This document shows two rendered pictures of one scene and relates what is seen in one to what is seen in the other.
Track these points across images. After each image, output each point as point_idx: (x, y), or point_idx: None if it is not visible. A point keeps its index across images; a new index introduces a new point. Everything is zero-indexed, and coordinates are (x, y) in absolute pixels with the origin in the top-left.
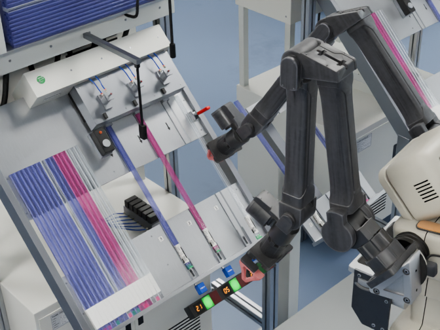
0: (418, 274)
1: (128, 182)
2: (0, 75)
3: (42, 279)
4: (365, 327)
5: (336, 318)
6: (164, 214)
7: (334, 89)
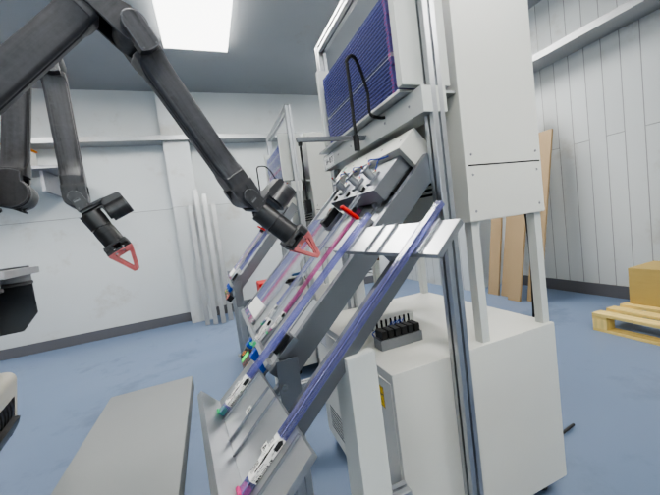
0: None
1: (474, 336)
2: (336, 163)
3: (344, 316)
4: (84, 482)
5: (135, 457)
6: (406, 352)
7: None
